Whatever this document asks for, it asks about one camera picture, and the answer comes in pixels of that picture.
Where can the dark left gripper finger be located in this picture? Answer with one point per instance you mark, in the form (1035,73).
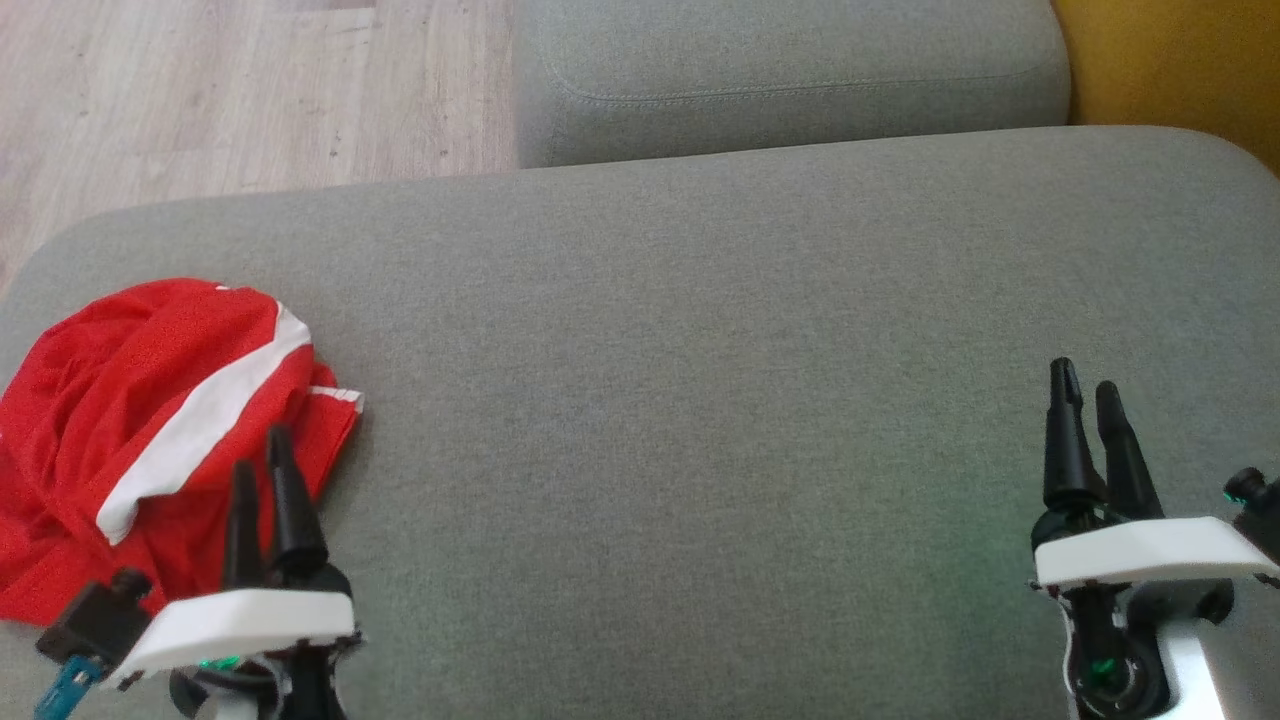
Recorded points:
(293,510)
(243,530)

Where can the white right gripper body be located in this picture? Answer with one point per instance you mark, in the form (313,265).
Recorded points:
(1140,550)

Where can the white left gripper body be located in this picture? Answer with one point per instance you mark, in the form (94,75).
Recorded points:
(240,615)

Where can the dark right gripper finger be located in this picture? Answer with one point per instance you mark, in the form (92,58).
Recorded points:
(1128,470)
(1068,450)

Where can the red basketball jersey number 23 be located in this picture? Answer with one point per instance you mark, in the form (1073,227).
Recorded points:
(50,575)

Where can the red shorts with white stripes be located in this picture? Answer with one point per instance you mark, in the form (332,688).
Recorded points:
(150,345)

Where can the large grey sofa seat cushion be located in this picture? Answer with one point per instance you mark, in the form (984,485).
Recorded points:
(700,400)

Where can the yellow upholstered furniture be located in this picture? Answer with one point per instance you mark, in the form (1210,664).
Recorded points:
(1180,60)

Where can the grey sofa cushion with seam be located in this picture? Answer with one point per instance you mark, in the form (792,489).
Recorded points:
(800,60)

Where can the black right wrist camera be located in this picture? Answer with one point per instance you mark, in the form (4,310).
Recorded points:
(1260,510)

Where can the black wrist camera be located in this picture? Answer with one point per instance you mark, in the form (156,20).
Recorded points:
(95,620)
(1260,510)

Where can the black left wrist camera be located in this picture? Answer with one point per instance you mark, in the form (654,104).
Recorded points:
(95,620)

